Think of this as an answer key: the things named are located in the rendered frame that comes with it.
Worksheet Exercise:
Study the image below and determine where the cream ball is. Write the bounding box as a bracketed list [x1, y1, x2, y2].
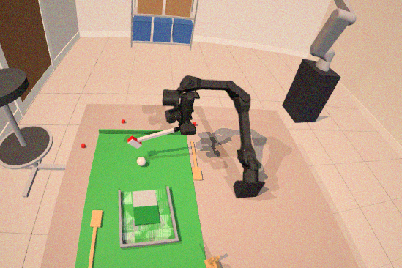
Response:
[137, 157, 146, 166]

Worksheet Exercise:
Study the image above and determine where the green putting mat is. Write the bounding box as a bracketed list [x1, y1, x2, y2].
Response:
[75, 134, 206, 268]

